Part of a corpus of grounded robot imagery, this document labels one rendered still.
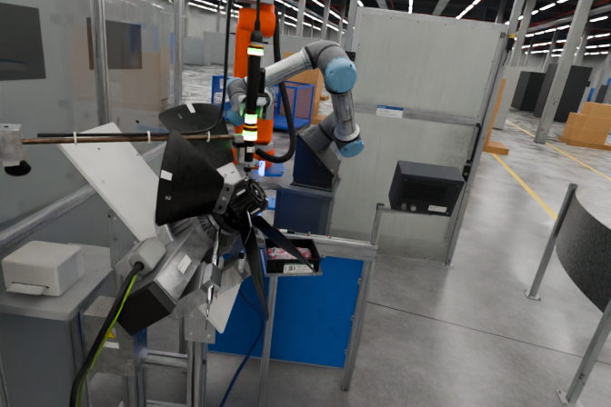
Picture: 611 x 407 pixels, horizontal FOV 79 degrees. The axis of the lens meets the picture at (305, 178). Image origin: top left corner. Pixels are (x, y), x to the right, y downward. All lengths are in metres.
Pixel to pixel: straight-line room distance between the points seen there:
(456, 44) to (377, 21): 0.61
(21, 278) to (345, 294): 1.25
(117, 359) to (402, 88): 2.48
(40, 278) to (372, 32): 2.47
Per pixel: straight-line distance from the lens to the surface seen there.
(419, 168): 1.60
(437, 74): 3.06
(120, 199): 1.13
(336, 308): 1.90
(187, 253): 1.01
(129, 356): 1.36
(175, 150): 0.91
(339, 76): 1.40
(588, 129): 13.30
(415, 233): 3.38
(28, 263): 1.37
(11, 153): 1.06
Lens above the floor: 1.64
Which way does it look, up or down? 19 degrees down
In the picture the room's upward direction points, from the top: 7 degrees clockwise
